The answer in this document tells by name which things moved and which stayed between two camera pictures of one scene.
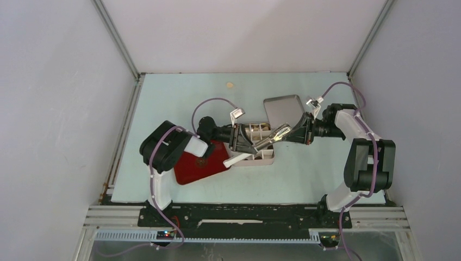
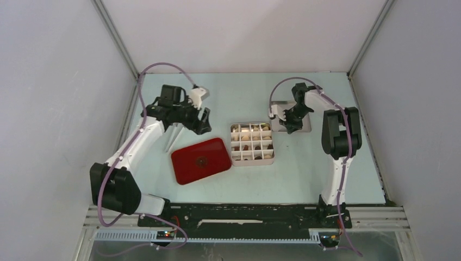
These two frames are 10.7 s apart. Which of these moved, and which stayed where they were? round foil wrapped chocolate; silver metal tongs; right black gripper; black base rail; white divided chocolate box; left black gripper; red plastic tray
Moved: left black gripper; silver metal tongs; right black gripper
Stayed: round foil wrapped chocolate; white divided chocolate box; red plastic tray; black base rail
